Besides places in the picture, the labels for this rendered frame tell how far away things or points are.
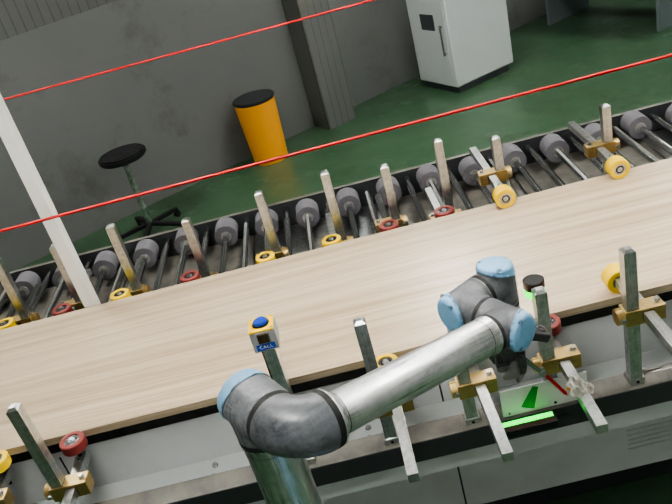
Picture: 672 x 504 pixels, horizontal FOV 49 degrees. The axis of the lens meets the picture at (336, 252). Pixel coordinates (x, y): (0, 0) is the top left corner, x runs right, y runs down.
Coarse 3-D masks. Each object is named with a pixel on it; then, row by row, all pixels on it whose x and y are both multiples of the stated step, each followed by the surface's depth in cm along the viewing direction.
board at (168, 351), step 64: (576, 192) 288; (640, 192) 276; (320, 256) 293; (384, 256) 281; (448, 256) 270; (512, 256) 260; (576, 256) 251; (640, 256) 242; (64, 320) 299; (128, 320) 286; (192, 320) 275; (320, 320) 255; (384, 320) 246; (0, 384) 269; (64, 384) 259; (128, 384) 249; (192, 384) 241; (0, 448) 236
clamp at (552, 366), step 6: (558, 348) 218; (564, 348) 217; (576, 348) 216; (558, 354) 215; (564, 354) 215; (570, 354) 214; (576, 354) 214; (534, 360) 216; (540, 360) 215; (546, 360) 214; (552, 360) 214; (558, 360) 214; (570, 360) 214; (576, 360) 215; (540, 366) 215; (546, 366) 215; (552, 366) 215; (558, 366) 215; (576, 366) 216; (534, 372) 218; (552, 372) 216
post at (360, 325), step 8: (360, 320) 204; (360, 328) 204; (360, 336) 205; (368, 336) 205; (360, 344) 206; (368, 344) 207; (368, 352) 208; (368, 360) 209; (376, 360) 212; (368, 368) 211; (384, 424) 221; (392, 424) 221; (384, 432) 222; (392, 432) 223
